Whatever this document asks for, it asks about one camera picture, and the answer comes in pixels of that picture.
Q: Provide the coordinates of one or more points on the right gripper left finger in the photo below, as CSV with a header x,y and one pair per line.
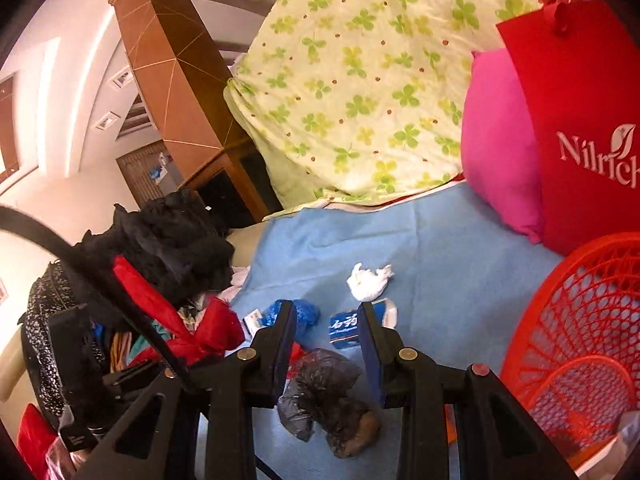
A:
x,y
252,377

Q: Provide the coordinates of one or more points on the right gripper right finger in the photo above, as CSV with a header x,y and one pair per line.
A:
x,y
403,378

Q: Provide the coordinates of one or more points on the blue white medicine box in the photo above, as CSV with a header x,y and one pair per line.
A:
x,y
343,330

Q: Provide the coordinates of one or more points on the blue plastic bag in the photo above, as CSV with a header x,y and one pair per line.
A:
x,y
307,316

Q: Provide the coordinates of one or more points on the white tissue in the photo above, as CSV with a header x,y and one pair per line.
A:
x,y
366,284

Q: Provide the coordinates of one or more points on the grey black plastic bag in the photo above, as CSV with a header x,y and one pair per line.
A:
x,y
318,395

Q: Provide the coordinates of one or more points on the light blue bed blanket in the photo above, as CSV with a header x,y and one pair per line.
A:
x,y
461,279

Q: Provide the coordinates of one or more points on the black fluffy garment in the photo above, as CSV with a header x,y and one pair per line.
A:
x,y
173,242

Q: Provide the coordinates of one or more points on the red plastic mesh basket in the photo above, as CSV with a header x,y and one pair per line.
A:
x,y
573,361

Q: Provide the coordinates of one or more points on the black white dotted garment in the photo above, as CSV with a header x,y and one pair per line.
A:
x,y
50,294

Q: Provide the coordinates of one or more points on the clover print quilt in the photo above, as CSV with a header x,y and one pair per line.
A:
x,y
361,101

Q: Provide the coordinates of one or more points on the brown wooden column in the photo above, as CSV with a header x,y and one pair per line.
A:
x,y
181,77

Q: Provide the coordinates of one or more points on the red Nilrich paper bag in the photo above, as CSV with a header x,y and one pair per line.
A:
x,y
579,71

